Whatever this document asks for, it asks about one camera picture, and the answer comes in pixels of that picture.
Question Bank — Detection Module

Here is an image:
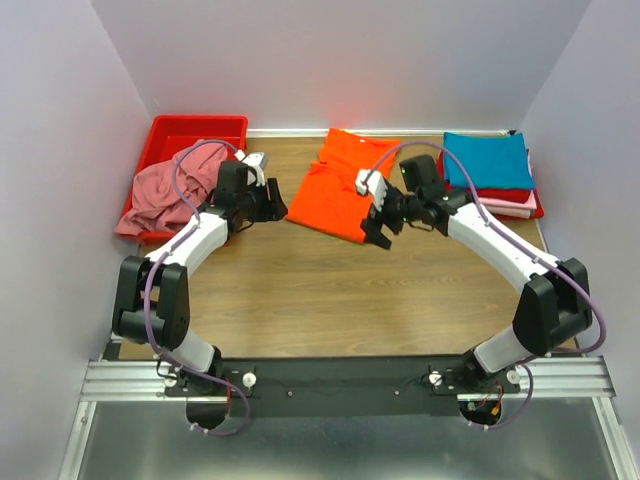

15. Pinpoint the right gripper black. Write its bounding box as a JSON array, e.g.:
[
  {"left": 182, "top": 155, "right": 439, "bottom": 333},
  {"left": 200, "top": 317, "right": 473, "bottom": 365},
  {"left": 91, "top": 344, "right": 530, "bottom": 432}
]
[{"left": 359, "top": 181, "right": 422, "bottom": 251}]

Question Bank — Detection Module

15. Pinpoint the orange t-shirt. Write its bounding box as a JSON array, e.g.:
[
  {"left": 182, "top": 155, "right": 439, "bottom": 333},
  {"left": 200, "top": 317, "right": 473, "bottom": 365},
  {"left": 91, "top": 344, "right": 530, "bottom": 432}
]
[{"left": 286, "top": 128, "right": 400, "bottom": 244}]

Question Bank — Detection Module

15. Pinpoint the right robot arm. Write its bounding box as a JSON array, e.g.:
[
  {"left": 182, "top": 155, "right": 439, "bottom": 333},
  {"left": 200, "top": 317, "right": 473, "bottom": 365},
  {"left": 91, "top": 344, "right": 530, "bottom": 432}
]
[{"left": 355, "top": 155, "right": 593, "bottom": 392}]

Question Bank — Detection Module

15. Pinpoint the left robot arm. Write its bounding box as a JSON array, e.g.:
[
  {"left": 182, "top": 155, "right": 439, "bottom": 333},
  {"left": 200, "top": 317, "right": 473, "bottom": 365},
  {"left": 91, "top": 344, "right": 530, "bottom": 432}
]
[{"left": 112, "top": 152, "right": 288, "bottom": 395}]

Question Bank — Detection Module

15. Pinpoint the dusty pink crumpled t-shirt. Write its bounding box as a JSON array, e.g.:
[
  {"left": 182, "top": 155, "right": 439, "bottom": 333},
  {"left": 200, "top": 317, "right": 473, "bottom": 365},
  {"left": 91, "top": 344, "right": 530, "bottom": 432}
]
[{"left": 115, "top": 139, "right": 236, "bottom": 236}]

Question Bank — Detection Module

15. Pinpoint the red plastic bin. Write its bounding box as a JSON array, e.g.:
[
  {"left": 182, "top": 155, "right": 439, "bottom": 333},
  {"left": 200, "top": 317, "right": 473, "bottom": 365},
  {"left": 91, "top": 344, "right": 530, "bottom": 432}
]
[{"left": 115, "top": 115, "right": 248, "bottom": 245}]

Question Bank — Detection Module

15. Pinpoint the pink folded t-shirt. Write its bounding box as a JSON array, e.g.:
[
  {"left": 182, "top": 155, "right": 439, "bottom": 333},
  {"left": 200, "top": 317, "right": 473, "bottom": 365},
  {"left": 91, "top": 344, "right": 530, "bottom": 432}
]
[{"left": 479, "top": 191, "right": 538, "bottom": 219}]

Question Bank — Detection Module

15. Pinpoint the blue folded t-shirt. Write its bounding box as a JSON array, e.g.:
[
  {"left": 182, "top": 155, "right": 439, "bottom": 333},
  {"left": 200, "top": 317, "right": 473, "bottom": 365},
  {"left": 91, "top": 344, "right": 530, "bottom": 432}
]
[{"left": 443, "top": 132, "right": 535, "bottom": 190}]

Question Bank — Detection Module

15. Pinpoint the red folded t-shirt upper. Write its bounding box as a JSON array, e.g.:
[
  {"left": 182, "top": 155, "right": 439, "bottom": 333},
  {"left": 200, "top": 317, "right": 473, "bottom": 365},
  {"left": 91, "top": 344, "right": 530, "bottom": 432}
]
[{"left": 436, "top": 152, "right": 532, "bottom": 203}]

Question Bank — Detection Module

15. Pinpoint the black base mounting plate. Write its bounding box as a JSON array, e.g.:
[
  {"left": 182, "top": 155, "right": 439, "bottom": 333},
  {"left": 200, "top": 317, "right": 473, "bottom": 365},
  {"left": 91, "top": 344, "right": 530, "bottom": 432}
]
[{"left": 160, "top": 355, "right": 520, "bottom": 427}]

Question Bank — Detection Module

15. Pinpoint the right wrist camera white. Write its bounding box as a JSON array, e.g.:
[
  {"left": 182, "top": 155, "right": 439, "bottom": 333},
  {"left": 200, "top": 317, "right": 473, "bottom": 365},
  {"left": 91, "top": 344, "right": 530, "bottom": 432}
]
[{"left": 355, "top": 169, "right": 388, "bottom": 212}]

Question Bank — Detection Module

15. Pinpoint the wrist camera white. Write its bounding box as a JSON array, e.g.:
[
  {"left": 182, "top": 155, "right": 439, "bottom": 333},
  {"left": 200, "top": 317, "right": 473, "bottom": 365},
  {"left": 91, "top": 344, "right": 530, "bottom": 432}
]
[
  {"left": 355, "top": 169, "right": 388, "bottom": 212},
  {"left": 234, "top": 150, "right": 268, "bottom": 187}
]

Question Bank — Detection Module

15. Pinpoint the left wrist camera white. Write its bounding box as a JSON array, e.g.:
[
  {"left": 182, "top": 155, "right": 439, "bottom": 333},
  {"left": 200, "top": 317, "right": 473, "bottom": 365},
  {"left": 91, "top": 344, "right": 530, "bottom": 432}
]
[{"left": 234, "top": 150, "right": 268, "bottom": 187}]

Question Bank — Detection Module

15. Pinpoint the aluminium rail frame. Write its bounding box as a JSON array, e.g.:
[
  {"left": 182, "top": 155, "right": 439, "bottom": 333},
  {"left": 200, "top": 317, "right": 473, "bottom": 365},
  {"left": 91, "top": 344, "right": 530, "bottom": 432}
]
[{"left": 57, "top": 239, "right": 624, "bottom": 480}]

